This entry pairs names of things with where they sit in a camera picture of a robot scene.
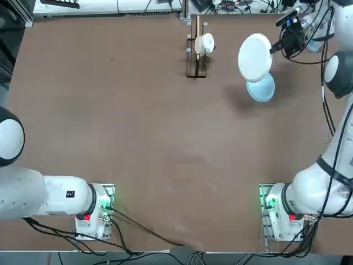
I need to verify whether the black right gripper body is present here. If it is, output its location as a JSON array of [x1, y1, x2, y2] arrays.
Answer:
[[281, 23, 307, 56]]

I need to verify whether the white plate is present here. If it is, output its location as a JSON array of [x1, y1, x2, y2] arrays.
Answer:
[[238, 33, 274, 83]]

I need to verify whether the blue plate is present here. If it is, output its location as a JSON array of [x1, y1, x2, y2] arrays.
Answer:
[[245, 73, 276, 103]]

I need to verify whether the white mug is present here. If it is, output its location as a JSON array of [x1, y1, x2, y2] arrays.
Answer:
[[194, 33, 216, 56]]

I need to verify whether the large black power adapter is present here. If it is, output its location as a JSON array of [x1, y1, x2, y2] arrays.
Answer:
[[191, 0, 216, 12]]

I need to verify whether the black toothed stand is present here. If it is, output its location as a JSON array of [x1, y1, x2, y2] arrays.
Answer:
[[40, 0, 81, 9]]

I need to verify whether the black wire cup rack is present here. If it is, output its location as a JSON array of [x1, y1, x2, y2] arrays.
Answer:
[[185, 13, 210, 79]]

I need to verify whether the aluminium frame post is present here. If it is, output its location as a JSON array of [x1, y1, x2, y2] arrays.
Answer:
[[179, 0, 192, 22]]

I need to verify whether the black table cable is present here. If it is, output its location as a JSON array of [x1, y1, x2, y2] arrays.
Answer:
[[106, 205, 185, 248]]

